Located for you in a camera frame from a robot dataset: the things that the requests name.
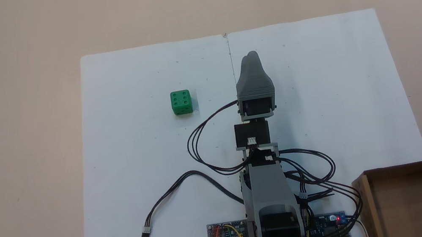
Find white cable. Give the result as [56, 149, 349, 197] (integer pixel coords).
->
[356, 217, 372, 237]

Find green dice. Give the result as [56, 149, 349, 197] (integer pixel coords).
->
[169, 89, 195, 117]

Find black servo cable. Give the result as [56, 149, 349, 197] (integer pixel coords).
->
[285, 161, 369, 237]
[277, 142, 338, 190]
[181, 99, 251, 181]

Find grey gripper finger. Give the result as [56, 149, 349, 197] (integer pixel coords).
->
[230, 48, 277, 102]

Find blue power circuit board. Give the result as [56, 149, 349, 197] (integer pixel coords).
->
[303, 210, 351, 237]

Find black cable with orange wires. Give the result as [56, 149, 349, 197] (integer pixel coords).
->
[128, 162, 252, 237]

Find white paper sheet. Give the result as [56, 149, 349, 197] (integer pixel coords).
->
[225, 3, 422, 237]
[49, 32, 262, 237]

